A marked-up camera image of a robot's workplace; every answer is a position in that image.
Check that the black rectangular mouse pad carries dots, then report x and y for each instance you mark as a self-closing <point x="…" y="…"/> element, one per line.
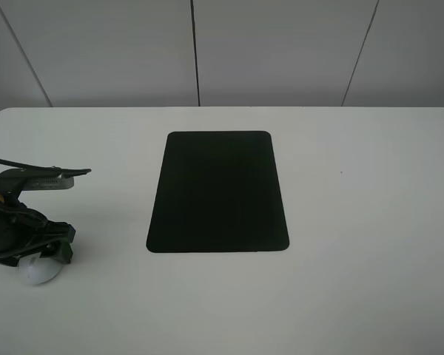
<point x="218" y="192"/>

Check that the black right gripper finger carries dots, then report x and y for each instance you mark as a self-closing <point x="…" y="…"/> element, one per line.
<point x="59" y="232"/>

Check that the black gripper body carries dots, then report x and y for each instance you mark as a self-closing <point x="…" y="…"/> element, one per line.
<point x="18" y="223"/>

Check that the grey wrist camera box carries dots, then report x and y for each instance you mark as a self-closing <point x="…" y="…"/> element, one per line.
<point x="48" y="183"/>

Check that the white wireless computer mouse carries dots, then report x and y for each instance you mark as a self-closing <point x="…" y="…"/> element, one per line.
<point x="35" y="270"/>

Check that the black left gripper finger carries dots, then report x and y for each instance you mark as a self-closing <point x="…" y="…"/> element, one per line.
<point x="61" y="252"/>

